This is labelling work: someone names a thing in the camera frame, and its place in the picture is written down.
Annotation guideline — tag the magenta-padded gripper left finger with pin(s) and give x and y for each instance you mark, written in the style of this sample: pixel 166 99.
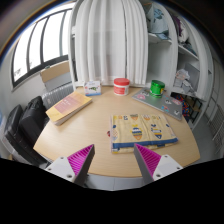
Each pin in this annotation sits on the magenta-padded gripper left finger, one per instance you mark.
pixel 63 168

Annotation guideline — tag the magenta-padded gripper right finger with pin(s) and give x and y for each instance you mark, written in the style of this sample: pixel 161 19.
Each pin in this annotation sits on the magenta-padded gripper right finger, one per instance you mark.
pixel 165 166

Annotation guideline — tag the black bag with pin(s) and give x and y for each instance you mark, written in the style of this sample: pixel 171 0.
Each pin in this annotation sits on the black bag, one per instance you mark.
pixel 33 116

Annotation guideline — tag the black suitcase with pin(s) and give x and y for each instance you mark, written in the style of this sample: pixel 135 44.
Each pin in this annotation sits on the black suitcase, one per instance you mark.
pixel 13 133

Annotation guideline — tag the yellow and orange book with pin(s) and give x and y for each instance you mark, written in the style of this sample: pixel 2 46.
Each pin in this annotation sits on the yellow and orange book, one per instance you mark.
pixel 68 106

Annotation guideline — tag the colourful patterned bag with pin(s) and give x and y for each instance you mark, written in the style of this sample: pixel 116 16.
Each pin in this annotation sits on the colourful patterned bag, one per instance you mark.
pixel 183 106

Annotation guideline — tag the grey laptop with stickers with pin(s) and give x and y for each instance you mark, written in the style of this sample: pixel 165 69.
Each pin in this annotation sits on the grey laptop with stickers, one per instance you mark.
pixel 156 102

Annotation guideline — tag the grey ribbed radiator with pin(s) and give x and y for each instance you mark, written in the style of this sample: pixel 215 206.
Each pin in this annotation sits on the grey ribbed radiator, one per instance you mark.
pixel 56 95

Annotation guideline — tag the green round tin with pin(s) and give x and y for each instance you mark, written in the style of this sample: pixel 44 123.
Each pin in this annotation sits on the green round tin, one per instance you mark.
pixel 157 88

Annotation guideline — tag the small white printed card box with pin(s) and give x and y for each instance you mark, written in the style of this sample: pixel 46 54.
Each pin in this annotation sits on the small white printed card box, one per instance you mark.
pixel 92 88

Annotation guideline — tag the white jar with red lid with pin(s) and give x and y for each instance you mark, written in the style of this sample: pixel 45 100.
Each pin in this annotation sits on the white jar with red lid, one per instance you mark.
pixel 121 87

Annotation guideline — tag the brown cardboard box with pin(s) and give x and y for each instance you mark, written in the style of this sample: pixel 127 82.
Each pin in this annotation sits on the brown cardboard box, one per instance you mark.
pixel 55 71

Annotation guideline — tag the white shelf unit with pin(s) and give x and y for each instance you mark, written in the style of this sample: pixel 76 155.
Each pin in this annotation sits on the white shelf unit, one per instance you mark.
pixel 186 60

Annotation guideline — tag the black-framed window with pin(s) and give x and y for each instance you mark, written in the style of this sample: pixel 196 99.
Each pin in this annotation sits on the black-framed window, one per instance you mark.
pixel 40 46

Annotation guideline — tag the white pleated curtain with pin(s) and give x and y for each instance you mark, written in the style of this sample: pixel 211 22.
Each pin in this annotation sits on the white pleated curtain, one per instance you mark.
pixel 110 40

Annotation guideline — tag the white wall radiator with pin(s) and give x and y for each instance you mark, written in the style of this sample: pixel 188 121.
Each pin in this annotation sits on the white wall radiator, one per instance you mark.
pixel 216 126

